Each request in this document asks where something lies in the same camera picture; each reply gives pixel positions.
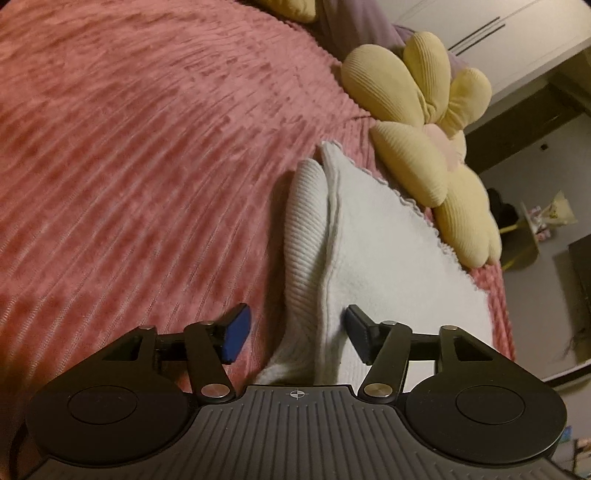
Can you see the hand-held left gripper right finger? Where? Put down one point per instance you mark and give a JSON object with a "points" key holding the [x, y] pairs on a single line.
{"points": [[358, 333]]}

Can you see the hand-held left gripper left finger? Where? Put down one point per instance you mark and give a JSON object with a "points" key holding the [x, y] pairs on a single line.
{"points": [[236, 334]]}

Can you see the white ribbed sweater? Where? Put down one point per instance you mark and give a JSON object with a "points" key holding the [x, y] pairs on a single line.
{"points": [[392, 258]]}

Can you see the black bag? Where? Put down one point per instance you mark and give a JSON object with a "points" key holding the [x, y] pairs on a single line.
{"points": [[501, 207]]}

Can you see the yellow side table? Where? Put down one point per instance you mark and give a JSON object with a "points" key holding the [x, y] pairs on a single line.
{"points": [[524, 240]]}

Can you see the pink ribbed blanket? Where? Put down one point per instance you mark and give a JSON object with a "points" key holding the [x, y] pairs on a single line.
{"points": [[138, 161]]}

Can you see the yellow flower pillow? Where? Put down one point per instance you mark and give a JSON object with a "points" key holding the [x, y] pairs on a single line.
{"points": [[429, 138]]}

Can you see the wrapped flower bouquet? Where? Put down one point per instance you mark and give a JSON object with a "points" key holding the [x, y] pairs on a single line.
{"points": [[556, 214]]}

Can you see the dark television screen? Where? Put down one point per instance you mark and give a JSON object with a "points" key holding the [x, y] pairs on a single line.
{"points": [[581, 267]]}

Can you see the purple pillow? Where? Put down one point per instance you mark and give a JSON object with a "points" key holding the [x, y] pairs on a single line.
{"points": [[355, 27]]}

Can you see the white wardrobe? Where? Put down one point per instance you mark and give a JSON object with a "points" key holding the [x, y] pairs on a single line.
{"points": [[485, 32]]}

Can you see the yellow ribbed cushion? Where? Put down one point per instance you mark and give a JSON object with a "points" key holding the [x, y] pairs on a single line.
{"points": [[291, 9]]}

